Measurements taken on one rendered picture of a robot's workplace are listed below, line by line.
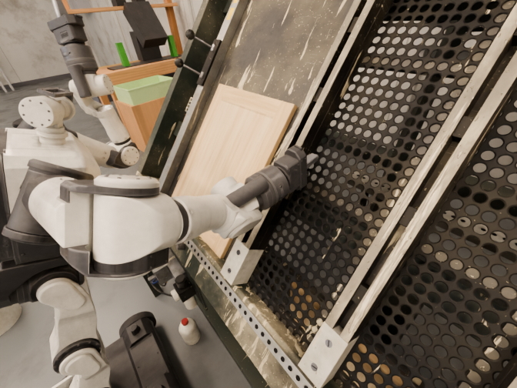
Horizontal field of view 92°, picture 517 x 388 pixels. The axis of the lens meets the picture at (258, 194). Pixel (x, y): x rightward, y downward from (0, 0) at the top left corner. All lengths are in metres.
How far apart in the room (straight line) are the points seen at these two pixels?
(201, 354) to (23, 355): 1.09
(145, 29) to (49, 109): 3.92
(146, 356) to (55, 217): 1.30
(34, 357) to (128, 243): 1.90
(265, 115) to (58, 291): 0.83
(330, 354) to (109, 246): 0.48
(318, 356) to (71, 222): 0.53
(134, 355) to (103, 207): 1.36
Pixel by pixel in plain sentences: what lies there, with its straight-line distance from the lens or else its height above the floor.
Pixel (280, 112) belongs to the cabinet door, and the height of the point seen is 1.30.
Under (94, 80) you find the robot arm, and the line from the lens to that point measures 1.07.
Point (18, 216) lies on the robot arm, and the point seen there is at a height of 1.31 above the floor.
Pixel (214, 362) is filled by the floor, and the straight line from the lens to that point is 1.71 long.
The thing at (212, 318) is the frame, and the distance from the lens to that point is 1.60.
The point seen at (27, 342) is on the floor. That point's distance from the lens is 2.33.
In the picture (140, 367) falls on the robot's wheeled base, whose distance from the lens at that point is 1.62.
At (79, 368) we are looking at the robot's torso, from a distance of 1.25.
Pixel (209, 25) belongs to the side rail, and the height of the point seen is 1.52.
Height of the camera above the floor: 1.58
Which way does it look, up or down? 37 degrees down
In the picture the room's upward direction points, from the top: 5 degrees counter-clockwise
